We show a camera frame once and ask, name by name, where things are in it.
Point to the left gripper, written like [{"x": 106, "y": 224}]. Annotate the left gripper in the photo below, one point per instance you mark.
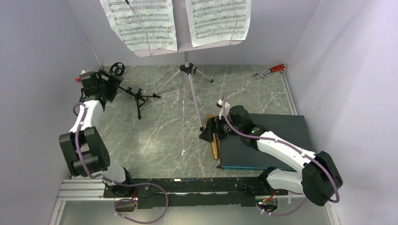
[{"x": 113, "y": 82}]

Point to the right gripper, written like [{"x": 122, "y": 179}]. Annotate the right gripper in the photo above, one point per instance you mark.
[{"x": 214, "y": 125}]

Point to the gold microphone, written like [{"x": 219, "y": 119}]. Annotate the gold microphone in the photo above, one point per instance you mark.
[{"x": 214, "y": 147}]

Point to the sheet music page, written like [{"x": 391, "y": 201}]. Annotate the sheet music page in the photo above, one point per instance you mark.
[
  {"x": 142, "y": 24},
  {"x": 212, "y": 21}
]

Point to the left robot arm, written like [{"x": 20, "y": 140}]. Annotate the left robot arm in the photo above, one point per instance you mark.
[{"x": 83, "y": 148}]

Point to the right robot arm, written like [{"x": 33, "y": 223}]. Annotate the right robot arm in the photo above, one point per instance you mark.
[{"x": 314, "y": 175}]

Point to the dark blue flat box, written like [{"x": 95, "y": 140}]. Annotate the dark blue flat box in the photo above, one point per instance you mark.
[{"x": 279, "y": 141}]

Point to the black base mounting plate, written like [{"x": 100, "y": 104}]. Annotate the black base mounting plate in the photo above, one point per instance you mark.
[{"x": 158, "y": 192}]

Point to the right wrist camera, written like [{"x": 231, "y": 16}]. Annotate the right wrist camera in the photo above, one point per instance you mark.
[{"x": 221, "y": 104}]

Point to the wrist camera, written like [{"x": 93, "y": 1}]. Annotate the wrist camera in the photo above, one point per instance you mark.
[
  {"x": 79, "y": 79},
  {"x": 221, "y": 104}
]

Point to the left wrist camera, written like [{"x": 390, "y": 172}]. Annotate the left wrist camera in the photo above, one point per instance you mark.
[{"x": 79, "y": 79}]

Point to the orange handled adjustable wrench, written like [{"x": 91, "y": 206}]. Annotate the orange handled adjustable wrench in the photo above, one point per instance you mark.
[{"x": 273, "y": 69}]

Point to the aluminium frame rail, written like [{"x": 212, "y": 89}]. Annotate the aluminium frame rail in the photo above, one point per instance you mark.
[{"x": 87, "y": 188}]

